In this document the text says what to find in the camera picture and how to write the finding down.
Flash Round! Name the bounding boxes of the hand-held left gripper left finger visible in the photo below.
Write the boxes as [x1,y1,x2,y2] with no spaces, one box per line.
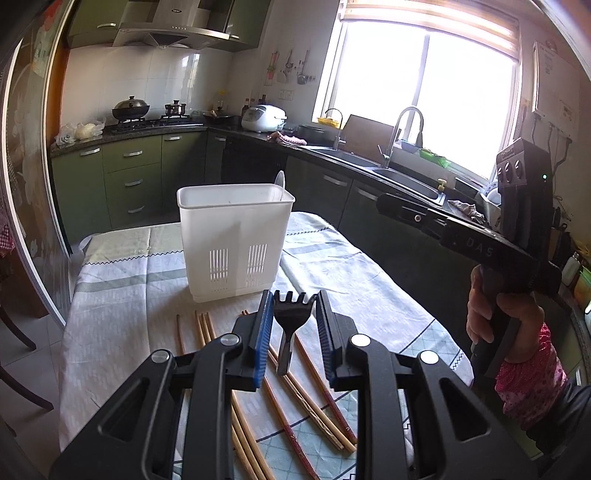
[48,290,275,480]

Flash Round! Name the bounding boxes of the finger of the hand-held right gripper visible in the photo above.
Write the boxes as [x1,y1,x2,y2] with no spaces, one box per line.
[376,193,452,244]

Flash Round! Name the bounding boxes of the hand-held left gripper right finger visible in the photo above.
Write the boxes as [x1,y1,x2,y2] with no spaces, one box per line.
[315,290,539,480]

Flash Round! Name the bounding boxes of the black pasta fork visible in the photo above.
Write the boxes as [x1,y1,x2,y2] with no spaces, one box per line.
[273,291,317,376]

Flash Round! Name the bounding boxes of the pile of wooden chopsticks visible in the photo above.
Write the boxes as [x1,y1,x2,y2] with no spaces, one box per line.
[175,310,358,480]

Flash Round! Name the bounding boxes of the white plastic utensil basket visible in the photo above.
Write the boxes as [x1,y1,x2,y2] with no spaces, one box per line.
[177,183,296,304]

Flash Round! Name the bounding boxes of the person's right hand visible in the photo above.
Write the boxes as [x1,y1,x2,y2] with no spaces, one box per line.
[465,264,546,365]

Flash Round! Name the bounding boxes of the steel double sink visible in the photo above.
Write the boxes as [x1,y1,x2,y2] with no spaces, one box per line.
[309,147,439,201]

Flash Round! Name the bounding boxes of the dish rack with bowls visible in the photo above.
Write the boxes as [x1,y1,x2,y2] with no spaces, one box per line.
[480,185,504,232]

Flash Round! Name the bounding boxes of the green sink cabinet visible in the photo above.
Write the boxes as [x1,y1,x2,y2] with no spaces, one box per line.
[286,154,467,301]

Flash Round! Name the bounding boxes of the grey rag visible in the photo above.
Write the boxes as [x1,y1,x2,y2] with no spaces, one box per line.
[448,200,485,224]

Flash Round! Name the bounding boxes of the green plastic container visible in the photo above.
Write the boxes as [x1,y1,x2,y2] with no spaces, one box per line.
[418,148,451,169]

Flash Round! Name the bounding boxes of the tall steel kitchen faucet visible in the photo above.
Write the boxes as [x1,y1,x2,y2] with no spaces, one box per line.
[379,107,424,169]

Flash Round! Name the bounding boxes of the yellow green container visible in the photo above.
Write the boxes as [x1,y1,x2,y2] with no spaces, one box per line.
[573,268,591,305]

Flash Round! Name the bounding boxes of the brown cutting board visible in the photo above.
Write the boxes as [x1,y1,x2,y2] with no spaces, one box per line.
[342,114,402,155]

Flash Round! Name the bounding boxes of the small steel faucet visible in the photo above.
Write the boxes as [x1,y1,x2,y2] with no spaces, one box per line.
[324,108,347,151]

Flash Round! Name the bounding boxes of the kitchen window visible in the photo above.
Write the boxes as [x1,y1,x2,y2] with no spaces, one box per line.
[311,18,522,181]

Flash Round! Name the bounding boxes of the patterned grey tablecloth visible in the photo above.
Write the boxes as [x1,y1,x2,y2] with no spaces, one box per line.
[59,211,474,480]

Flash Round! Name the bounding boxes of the white water heater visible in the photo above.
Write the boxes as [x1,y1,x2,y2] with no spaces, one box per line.
[533,41,578,139]

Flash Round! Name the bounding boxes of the pink cloth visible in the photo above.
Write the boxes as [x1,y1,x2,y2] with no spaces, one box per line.
[269,131,308,147]

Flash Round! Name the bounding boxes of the white rice cooker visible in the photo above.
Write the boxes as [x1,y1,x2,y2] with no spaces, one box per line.
[241,104,288,134]

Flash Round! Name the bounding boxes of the hanging kitchen tools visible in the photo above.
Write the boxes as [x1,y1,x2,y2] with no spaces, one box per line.
[265,48,319,86]

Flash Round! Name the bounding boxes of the striped window blind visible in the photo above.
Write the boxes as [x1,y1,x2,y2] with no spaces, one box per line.
[339,0,520,58]

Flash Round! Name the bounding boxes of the green drawer cabinet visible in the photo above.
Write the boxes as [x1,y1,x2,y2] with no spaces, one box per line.
[51,129,208,232]

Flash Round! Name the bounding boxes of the frying pan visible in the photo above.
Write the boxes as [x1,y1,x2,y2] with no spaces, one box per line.
[203,110,241,126]

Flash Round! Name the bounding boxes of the black gas stove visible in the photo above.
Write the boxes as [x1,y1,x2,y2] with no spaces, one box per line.
[111,117,204,133]

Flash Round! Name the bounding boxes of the green upper cabinet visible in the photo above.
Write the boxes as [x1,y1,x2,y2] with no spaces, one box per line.
[67,0,124,49]
[226,0,273,51]

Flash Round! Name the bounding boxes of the dark wooden chair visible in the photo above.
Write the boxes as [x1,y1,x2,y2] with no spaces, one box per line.
[0,305,54,435]

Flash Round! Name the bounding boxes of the black wok with lid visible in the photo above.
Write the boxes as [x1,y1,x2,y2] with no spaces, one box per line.
[112,95,151,123]

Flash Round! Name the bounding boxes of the clear plastic bags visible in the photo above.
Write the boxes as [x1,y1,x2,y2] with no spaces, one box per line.
[56,117,106,147]

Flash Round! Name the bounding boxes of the sliding glass door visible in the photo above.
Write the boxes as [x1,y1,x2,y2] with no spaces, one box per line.
[0,0,75,328]

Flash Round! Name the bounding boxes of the steel range hood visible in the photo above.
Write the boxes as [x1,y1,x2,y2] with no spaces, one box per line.
[112,0,252,51]

